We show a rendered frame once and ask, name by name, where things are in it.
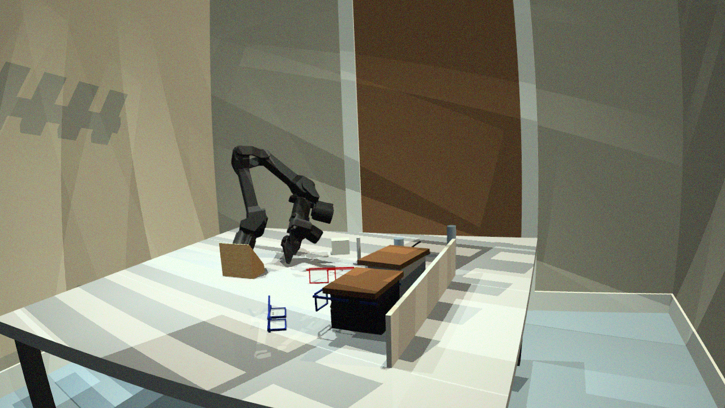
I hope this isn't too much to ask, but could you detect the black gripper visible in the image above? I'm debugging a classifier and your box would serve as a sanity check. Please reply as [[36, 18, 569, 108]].
[[280, 211, 313, 264]]

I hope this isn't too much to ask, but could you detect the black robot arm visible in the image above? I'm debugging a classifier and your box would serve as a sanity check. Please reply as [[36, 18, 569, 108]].
[[231, 146, 334, 250]]

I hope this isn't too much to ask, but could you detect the beige flat panel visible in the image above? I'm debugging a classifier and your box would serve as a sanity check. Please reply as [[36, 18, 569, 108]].
[[385, 239, 456, 368]]

